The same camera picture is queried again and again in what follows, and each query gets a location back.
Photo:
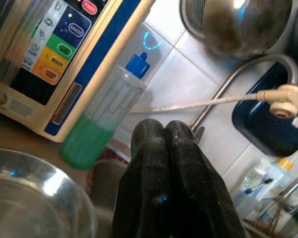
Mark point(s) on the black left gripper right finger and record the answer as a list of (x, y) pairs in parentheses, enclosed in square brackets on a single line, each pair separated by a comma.
[(196, 193)]

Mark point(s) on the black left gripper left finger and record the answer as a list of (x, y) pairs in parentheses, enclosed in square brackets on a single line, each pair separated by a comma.
[(144, 178)]

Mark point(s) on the clear toothbrush cup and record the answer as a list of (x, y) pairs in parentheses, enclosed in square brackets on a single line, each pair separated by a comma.
[(248, 205)]

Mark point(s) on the green dish soap bottle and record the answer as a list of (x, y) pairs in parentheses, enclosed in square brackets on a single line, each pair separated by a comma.
[(89, 143)]

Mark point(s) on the steel faucet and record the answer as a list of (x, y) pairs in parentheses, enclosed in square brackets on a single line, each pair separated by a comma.
[(213, 101)]

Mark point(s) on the dark blue tray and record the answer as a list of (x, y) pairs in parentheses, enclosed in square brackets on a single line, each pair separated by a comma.
[(268, 129)]

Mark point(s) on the steel bowl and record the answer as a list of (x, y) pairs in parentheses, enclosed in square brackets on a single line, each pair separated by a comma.
[(39, 178)]

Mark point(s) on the beige water ionizer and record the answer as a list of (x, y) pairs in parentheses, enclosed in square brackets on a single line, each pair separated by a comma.
[(94, 62)]

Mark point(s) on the thin white tube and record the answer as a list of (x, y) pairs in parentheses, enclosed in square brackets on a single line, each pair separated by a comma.
[(285, 95)]

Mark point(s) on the steel mesh strainer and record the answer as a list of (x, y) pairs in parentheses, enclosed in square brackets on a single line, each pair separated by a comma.
[(226, 29)]

